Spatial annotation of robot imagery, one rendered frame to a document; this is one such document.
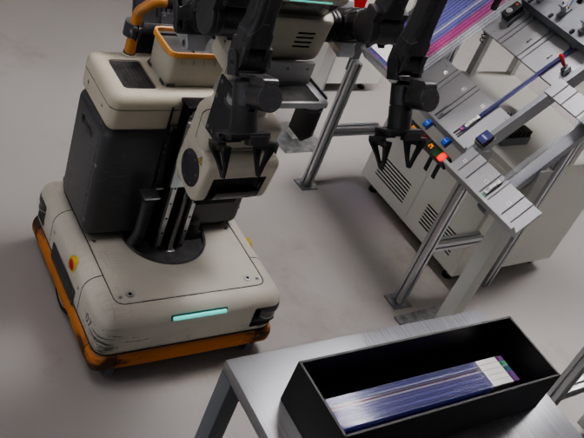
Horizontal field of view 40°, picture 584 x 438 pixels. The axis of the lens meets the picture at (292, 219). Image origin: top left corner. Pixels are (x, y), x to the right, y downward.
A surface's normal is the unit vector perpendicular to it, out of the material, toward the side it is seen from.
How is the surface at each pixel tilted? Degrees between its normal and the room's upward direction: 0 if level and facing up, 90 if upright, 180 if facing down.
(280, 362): 0
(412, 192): 90
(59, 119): 0
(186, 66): 92
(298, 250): 0
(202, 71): 92
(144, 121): 90
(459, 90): 44
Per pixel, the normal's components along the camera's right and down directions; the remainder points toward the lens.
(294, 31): 0.41, 0.75
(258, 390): 0.32, -0.75
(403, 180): -0.82, 0.10
